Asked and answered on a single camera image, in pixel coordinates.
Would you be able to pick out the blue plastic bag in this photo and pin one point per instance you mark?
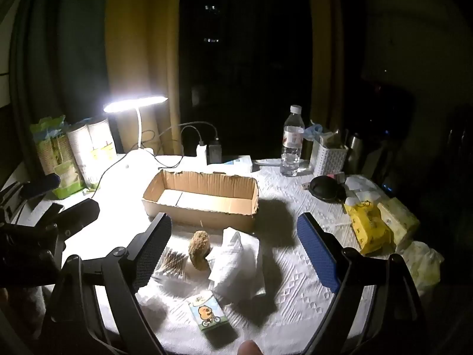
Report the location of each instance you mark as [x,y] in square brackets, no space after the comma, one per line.
[314,130]

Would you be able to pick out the black power adapter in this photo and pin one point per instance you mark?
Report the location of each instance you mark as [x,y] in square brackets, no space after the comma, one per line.
[215,152]

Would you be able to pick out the white textured table cover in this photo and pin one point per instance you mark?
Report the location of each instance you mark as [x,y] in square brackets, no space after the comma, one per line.
[292,277]

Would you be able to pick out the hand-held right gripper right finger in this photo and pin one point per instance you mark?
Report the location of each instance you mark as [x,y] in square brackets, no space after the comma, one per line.
[317,251]

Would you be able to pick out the pale yellow tissue pack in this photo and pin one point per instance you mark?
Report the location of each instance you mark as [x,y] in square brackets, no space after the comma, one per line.
[401,220]

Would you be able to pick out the white cylindrical tin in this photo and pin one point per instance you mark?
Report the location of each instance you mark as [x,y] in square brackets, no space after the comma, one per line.
[83,151]
[103,140]

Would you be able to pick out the white perforated basket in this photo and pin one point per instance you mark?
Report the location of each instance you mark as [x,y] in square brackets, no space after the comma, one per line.
[327,159]

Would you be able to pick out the white cup-shaped device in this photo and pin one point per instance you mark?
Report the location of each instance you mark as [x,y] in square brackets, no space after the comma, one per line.
[136,102]

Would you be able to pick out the yellow tissue packet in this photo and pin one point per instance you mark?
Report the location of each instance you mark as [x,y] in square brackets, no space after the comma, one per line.
[367,227]

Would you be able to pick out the white plastic bag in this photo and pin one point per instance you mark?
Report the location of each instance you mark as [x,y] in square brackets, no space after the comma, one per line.
[423,266]

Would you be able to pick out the white crumpled tissues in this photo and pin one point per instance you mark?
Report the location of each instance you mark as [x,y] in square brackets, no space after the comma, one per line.
[364,188]

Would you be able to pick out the cartoon print tissue packet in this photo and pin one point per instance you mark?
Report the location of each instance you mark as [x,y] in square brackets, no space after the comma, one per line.
[210,316]

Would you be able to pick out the steel thermos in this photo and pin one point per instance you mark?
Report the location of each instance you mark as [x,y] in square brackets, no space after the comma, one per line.
[354,151]

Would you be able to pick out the white power strip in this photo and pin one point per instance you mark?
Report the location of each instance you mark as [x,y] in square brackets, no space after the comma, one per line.
[236,163]

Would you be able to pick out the white usb charger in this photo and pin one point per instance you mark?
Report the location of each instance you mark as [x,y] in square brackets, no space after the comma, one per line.
[201,153]

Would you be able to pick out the brown plush toy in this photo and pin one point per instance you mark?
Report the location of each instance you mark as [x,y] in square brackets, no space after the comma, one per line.
[199,251]

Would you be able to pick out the white paper towel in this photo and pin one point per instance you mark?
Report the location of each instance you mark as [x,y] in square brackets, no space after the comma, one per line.
[236,262]

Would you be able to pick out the clear plastic water bottle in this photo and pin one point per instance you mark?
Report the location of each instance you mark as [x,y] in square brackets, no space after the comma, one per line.
[292,148]

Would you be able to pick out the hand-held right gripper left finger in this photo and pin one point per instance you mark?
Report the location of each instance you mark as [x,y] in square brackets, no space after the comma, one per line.
[149,255]

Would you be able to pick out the yellow curtain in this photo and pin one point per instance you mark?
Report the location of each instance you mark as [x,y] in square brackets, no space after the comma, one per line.
[140,44]

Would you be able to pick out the cardboard box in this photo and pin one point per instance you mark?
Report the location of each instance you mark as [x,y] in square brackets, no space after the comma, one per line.
[207,199]

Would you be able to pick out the pack of cotton swabs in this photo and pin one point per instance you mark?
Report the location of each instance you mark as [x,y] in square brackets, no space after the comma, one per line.
[172,262]

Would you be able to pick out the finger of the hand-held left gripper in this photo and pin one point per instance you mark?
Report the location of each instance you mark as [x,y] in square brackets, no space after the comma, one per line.
[42,184]
[77,214]

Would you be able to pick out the green printed bag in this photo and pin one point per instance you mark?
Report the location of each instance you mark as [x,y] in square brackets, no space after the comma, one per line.
[55,155]

